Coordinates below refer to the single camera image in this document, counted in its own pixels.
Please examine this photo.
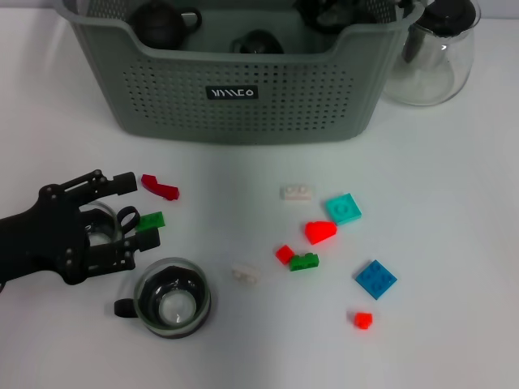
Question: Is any small red square brick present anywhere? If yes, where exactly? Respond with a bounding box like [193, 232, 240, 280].
[275, 244, 296, 265]

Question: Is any blue square plate brick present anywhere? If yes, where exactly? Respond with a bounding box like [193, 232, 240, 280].
[354, 259, 398, 301]

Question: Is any grey perforated storage bin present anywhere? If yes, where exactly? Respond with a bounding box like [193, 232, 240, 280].
[54, 0, 427, 146]

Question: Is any white two-stud brick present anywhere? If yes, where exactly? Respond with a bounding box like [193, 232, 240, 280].
[279, 184, 316, 203]

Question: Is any green two-stud brick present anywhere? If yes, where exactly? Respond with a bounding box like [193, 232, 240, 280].
[289, 252, 320, 272]

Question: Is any white flat plate brick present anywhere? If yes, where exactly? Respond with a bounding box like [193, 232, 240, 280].
[231, 263, 260, 288]

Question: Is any small orange-red notched brick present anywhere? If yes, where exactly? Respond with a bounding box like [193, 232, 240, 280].
[354, 310, 374, 331]

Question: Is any teal square plate brick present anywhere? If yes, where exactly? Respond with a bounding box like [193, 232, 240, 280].
[325, 193, 362, 226]

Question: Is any dark brown clay teapot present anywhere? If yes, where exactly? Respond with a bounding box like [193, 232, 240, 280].
[129, 0, 203, 49]

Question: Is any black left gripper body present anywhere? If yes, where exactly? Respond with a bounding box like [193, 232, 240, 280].
[0, 184, 88, 293]

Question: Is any green sloped brick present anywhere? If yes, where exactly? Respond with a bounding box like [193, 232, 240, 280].
[135, 211, 166, 232]

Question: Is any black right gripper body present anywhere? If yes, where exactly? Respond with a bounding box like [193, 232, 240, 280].
[299, 0, 366, 13]

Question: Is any glass carafe black lid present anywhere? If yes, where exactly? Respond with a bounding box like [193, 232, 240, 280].
[380, 0, 483, 107]

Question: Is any large orange-red sloped brick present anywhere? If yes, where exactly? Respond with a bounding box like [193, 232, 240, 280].
[304, 220, 338, 246]

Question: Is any dark red curved brick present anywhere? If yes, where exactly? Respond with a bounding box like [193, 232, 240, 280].
[140, 173, 180, 203]

